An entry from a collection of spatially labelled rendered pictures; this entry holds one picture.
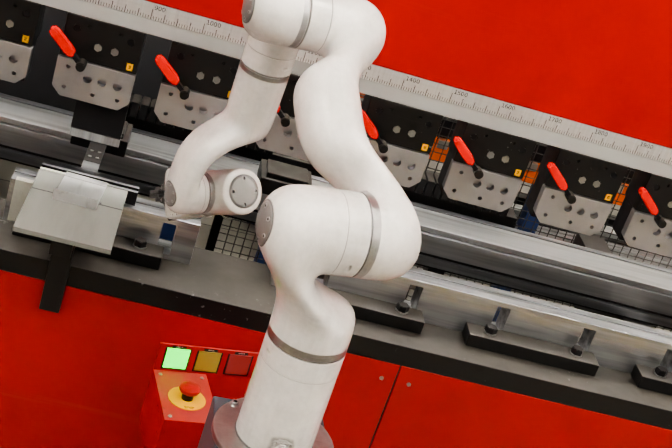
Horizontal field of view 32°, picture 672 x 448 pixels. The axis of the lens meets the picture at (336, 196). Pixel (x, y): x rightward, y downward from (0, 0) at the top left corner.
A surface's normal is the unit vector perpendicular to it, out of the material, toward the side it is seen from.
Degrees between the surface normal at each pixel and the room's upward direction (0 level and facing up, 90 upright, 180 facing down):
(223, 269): 0
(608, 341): 90
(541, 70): 90
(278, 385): 90
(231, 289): 0
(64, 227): 0
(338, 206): 26
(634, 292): 90
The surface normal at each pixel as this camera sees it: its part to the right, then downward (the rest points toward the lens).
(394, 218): 0.44, -0.44
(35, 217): 0.29, -0.87
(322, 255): 0.29, 0.51
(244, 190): 0.59, -0.01
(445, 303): 0.04, 0.42
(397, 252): 0.43, 0.30
